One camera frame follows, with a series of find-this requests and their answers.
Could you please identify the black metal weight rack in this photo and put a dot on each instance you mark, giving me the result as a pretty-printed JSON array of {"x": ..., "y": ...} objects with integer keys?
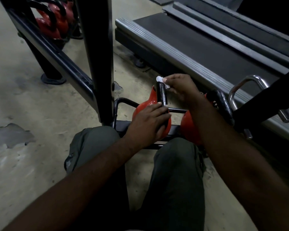
[{"x": 96, "y": 57}]

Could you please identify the treadmill with grey side rails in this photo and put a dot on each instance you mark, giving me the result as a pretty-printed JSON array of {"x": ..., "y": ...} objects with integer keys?
[
  {"x": 243, "y": 28},
  {"x": 202, "y": 50}
]

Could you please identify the black metal beam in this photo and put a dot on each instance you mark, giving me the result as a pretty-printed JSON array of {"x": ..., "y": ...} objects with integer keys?
[{"x": 267, "y": 103}]

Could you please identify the person's left little finger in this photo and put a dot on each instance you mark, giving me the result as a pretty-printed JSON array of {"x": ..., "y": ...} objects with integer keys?
[{"x": 159, "y": 107}]

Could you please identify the white wiping cloth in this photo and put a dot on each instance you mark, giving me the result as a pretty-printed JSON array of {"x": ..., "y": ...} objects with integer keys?
[{"x": 159, "y": 79}]

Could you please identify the person's right hand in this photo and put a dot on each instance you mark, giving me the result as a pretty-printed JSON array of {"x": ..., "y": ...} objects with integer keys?
[{"x": 183, "y": 87}]

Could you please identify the person's left middle finger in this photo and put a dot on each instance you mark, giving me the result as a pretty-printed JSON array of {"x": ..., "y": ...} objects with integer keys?
[{"x": 164, "y": 120}]

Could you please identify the person's right fingers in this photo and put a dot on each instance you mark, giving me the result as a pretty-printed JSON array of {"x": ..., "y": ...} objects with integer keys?
[{"x": 172, "y": 81}]

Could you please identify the person's grey trousers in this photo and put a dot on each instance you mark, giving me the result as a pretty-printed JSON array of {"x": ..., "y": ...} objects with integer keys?
[{"x": 178, "y": 185}]

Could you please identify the person's left hand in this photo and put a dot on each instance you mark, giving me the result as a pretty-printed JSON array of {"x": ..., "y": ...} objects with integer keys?
[{"x": 144, "y": 127}]

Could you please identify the dark flat base plate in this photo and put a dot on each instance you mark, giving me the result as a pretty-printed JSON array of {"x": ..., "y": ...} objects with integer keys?
[{"x": 160, "y": 0}]

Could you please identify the person's right forearm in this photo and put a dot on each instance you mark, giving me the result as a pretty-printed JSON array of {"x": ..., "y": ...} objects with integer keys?
[{"x": 243, "y": 170}]

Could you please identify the person's left forearm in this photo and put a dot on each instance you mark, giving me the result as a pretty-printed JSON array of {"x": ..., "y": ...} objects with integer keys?
[{"x": 81, "y": 185}]

